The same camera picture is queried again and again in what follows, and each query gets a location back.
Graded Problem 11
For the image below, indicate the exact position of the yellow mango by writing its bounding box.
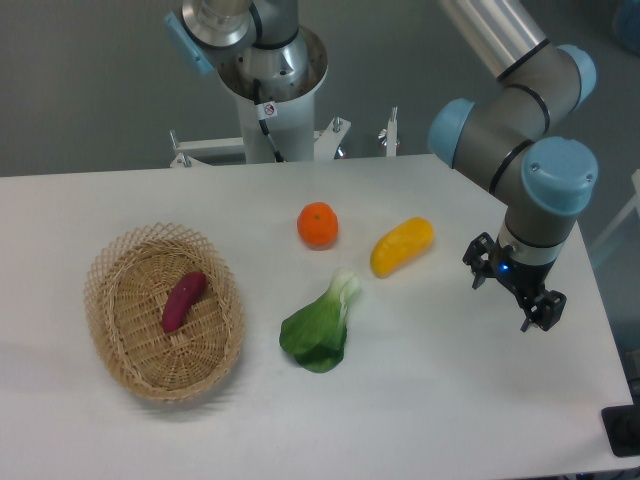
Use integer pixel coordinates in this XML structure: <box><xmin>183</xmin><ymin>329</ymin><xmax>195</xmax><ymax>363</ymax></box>
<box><xmin>370</xmin><ymin>217</ymin><xmax>435</xmax><ymax>278</ymax></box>

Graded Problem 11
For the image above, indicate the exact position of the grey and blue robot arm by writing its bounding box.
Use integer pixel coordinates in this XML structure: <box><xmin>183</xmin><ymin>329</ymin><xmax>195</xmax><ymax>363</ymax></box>
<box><xmin>164</xmin><ymin>1</ymin><xmax>598</xmax><ymax>330</ymax></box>

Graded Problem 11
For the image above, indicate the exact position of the white frame at right edge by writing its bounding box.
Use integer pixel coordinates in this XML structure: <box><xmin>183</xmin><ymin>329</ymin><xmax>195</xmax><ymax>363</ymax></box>
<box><xmin>589</xmin><ymin>170</ymin><xmax>639</xmax><ymax>269</ymax></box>

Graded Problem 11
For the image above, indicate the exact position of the blue object top right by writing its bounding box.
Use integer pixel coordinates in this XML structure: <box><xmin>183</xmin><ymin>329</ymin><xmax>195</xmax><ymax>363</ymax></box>
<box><xmin>612</xmin><ymin>0</ymin><xmax>640</xmax><ymax>55</ymax></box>

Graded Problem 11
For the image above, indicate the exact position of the black cable on pedestal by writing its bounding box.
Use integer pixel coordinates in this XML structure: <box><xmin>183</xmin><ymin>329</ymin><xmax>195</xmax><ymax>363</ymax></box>
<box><xmin>252</xmin><ymin>78</ymin><xmax>286</xmax><ymax>164</ymax></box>

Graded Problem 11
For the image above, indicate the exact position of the woven wicker basket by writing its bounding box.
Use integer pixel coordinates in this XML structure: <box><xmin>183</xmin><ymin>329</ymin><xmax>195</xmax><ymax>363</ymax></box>
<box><xmin>84</xmin><ymin>223</ymin><xmax>244</xmax><ymax>401</ymax></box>

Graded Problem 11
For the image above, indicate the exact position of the orange mandarin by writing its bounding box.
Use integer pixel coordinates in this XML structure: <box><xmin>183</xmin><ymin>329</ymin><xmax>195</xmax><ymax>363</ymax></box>
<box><xmin>296</xmin><ymin>202</ymin><xmax>339</xmax><ymax>249</ymax></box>

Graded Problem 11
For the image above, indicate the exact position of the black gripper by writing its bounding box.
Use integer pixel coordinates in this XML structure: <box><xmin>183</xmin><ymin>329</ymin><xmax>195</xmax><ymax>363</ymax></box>
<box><xmin>462</xmin><ymin>232</ymin><xmax>567</xmax><ymax>332</ymax></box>

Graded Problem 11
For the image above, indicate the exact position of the white clamp post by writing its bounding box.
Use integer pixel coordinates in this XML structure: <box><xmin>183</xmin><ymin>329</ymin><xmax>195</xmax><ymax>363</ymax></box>
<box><xmin>377</xmin><ymin>106</ymin><xmax>401</xmax><ymax>157</ymax></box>

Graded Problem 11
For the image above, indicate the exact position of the purple sweet potato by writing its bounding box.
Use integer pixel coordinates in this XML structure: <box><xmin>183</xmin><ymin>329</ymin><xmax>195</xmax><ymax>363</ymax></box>
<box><xmin>161</xmin><ymin>271</ymin><xmax>207</xmax><ymax>333</ymax></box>

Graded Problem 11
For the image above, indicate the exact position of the black device at table corner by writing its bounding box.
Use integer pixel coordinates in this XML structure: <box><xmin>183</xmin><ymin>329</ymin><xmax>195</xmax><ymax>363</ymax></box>
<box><xmin>601</xmin><ymin>405</ymin><xmax>639</xmax><ymax>458</ymax></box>

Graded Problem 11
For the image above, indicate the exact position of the green bok choy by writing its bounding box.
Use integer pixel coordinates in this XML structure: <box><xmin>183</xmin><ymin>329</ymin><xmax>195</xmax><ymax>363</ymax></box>
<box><xmin>279</xmin><ymin>268</ymin><xmax>360</xmax><ymax>374</ymax></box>

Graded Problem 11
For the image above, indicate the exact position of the white metal base frame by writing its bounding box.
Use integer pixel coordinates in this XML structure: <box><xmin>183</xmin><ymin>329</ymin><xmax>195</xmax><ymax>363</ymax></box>
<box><xmin>169</xmin><ymin>117</ymin><xmax>352</xmax><ymax>168</ymax></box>

